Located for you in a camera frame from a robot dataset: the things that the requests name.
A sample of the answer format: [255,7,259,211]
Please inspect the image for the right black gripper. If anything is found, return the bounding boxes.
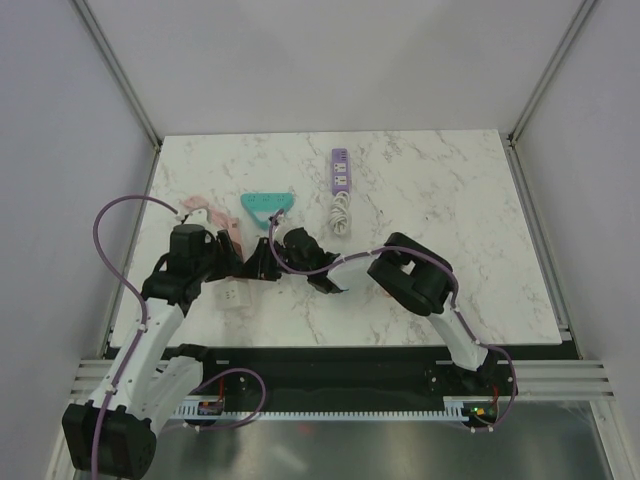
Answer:
[239,237,311,281]

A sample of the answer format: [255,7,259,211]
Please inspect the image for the white cube socket adapter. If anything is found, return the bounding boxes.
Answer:
[214,279,252,310]

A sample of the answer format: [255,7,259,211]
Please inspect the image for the teal triangular power strip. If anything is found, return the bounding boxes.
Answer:
[240,192,294,231]

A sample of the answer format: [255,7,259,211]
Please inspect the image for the pink cable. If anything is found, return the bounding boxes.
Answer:
[180,195,226,224]

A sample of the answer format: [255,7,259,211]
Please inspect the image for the purple power strip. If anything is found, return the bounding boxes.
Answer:
[330,148,351,196]

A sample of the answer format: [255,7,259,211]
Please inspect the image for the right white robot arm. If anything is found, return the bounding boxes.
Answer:
[240,228,496,394]

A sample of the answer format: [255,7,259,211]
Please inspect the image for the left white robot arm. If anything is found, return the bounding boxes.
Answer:
[62,224,243,479]

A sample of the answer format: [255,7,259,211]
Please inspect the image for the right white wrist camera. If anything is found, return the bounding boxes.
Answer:
[269,211,287,229]

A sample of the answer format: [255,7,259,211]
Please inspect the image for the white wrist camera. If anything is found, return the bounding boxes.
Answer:
[269,211,287,229]
[181,207,210,228]

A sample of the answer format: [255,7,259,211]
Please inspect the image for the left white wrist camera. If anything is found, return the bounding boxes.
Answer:
[181,207,210,228]

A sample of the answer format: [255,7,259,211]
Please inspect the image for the white coiled power cord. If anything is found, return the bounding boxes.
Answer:
[328,192,354,236]

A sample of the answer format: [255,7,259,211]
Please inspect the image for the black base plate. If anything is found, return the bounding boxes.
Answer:
[163,344,514,411]

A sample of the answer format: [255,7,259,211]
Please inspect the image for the white slotted cable duct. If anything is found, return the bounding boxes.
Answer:
[170,399,499,422]

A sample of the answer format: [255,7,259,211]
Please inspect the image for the left aluminium frame post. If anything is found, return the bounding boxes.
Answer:
[69,0,162,152]

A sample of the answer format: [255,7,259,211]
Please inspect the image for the aluminium frame post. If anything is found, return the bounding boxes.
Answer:
[69,0,162,152]
[504,0,600,149]

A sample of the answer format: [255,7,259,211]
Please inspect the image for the right aluminium frame post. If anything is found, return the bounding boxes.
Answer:
[504,0,600,149]

